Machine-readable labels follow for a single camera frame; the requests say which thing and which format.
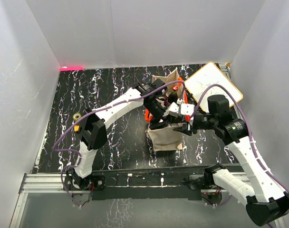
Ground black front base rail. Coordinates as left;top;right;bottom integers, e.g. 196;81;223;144
63;163;245;201

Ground purple cable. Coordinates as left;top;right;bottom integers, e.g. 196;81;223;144
189;84;289;207
52;80;185;207

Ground white board wooden frame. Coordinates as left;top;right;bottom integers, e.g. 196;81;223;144
183;61;244;114

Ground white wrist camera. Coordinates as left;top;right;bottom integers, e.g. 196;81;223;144
168;98;183;117
179;103;195;123

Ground beige canvas bag orange handles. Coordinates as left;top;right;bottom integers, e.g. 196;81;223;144
145;67;188;152

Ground yellow tape roll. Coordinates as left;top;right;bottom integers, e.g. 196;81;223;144
73;113;82;121

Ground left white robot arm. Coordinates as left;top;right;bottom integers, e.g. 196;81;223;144
70;79;167;190

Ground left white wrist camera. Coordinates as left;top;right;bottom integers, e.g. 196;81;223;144
168;98;183;117

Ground glass cola bottle red cap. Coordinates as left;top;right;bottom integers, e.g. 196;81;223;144
167;85;179;104

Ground pink marker strip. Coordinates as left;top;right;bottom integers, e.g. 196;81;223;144
60;66;84;72

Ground yellow bow-shaped sponge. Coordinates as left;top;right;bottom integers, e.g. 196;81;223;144
74;125;80;132

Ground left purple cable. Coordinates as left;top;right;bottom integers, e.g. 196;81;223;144
52;80;185;207

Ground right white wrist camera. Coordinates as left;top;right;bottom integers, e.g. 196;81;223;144
179;103;195;123

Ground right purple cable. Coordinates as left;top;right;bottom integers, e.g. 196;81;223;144
189;84;289;207

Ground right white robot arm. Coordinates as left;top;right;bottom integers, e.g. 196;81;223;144
174;95;289;227

